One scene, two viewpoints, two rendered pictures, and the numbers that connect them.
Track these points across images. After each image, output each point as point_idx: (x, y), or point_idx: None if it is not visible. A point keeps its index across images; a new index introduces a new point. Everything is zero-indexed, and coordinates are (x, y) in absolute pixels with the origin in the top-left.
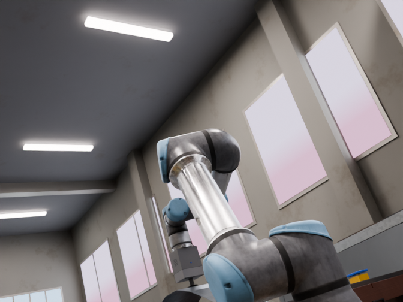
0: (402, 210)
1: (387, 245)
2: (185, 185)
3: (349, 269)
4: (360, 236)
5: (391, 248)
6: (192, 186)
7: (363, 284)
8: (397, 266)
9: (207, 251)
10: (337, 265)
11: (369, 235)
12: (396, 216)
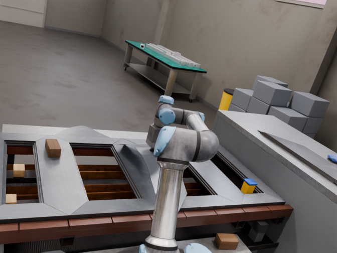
0: (304, 171)
1: (281, 173)
2: (161, 181)
3: (255, 157)
4: (274, 153)
5: (281, 176)
6: (164, 189)
7: (242, 206)
8: (276, 185)
9: (146, 243)
10: None
11: (278, 159)
12: (298, 169)
